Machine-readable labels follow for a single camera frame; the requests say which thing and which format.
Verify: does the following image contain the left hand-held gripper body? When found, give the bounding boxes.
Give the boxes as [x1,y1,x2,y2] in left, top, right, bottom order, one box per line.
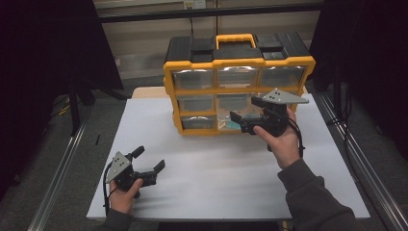
[105,151,158,191]

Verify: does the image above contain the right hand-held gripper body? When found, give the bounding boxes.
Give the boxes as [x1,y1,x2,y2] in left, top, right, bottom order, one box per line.
[240,88,310,138]

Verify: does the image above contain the clear plastic drawer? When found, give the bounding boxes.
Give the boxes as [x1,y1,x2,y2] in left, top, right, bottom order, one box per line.
[171,69,215,91]
[177,94,216,113]
[217,92,258,132]
[217,66,260,90]
[260,65,306,88]
[180,115,217,130]

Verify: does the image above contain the yellow black drawer organizer cabinet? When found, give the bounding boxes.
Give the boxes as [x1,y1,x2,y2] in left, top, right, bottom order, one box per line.
[163,31,317,137]

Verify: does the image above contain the person's left hand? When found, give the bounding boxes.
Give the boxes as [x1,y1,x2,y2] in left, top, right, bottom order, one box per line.
[109,178,144,216]

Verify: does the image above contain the person's right hand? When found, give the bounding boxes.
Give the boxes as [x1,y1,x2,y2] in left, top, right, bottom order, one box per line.
[252,108,302,170]

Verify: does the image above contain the black metal stand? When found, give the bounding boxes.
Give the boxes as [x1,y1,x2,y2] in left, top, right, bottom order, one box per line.
[67,81,97,137]

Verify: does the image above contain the black horizontal bar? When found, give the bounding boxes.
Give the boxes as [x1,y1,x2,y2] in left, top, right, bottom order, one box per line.
[97,2,323,24]

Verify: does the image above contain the black curtain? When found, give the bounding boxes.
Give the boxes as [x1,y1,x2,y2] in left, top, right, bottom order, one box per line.
[0,0,125,195]
[308,0,408,162]

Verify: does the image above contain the left hand-held gripper black cable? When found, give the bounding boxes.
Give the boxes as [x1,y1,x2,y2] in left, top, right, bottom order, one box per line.
[102,162,114,217]

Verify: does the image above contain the hand-held gripper black cable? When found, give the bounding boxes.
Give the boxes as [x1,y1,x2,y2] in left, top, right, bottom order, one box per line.
[102,162,114,217]
[287,116,306,159]

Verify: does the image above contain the right hand-held gripper black cable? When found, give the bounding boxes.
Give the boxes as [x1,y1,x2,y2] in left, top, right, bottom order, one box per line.
[287,116,306,159]

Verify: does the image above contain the metal floor rail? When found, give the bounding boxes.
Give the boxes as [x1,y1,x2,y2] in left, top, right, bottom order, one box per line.
[315,91,408,231]
[28,119,91,231]

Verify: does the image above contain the black floor cable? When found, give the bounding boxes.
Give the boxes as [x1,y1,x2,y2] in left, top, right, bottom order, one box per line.
[326,90,367,184]

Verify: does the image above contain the yellow floor cable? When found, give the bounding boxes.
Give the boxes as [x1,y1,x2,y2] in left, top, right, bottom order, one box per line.
[51,104,71,117]

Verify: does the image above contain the white wall socket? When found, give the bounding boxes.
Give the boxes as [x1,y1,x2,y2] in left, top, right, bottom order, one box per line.
[183,0,207,10]

